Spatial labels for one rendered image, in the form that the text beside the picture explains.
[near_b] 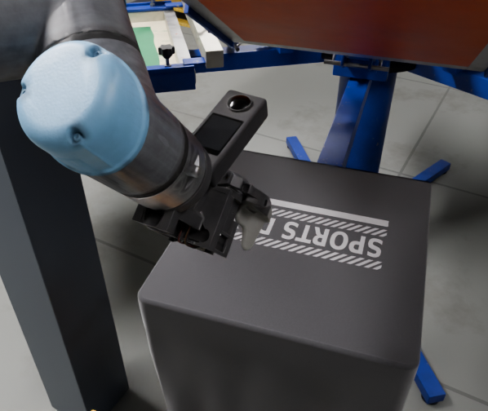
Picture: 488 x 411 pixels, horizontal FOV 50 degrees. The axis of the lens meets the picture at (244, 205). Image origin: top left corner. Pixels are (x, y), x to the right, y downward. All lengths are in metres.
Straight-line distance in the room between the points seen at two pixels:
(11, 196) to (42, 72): 0.88
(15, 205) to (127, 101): 0.91
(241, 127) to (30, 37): 0.21
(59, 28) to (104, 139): 0.10
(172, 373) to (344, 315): 0.35
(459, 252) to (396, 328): 1.69
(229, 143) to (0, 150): 0.72
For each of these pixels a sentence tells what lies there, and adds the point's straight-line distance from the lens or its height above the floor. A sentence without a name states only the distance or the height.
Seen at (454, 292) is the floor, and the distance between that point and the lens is 2.34.
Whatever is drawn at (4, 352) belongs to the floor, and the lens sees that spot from 2.17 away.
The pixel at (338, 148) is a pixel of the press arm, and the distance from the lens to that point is 1.31.
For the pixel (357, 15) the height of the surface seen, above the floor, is 1.30.
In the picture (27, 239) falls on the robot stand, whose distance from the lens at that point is 1.28.
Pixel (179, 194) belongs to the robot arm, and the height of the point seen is 1.34.
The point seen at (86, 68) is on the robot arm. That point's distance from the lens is 0.34.
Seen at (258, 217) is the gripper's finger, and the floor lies 1.22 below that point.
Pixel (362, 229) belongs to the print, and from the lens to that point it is 1.01.
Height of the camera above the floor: 1.59
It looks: 38 degrees down
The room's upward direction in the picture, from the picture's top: straight up
